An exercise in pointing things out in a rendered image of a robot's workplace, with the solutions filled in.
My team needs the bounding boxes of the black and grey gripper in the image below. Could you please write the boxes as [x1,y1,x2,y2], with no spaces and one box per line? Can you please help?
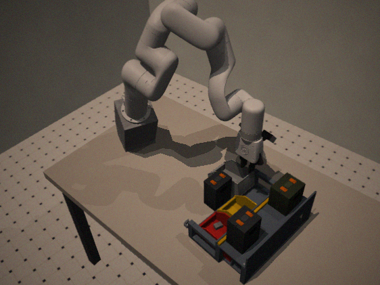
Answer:
[235,130,264,173]

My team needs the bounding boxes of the red open bin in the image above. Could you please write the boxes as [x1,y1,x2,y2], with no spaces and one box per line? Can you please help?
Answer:
[199,212,232,262]

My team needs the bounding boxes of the yellow flat bar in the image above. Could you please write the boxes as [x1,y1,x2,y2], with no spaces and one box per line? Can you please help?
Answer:
[218,198,268,246]

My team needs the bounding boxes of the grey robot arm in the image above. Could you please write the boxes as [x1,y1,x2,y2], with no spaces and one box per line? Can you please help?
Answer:
[121,0,276,143]

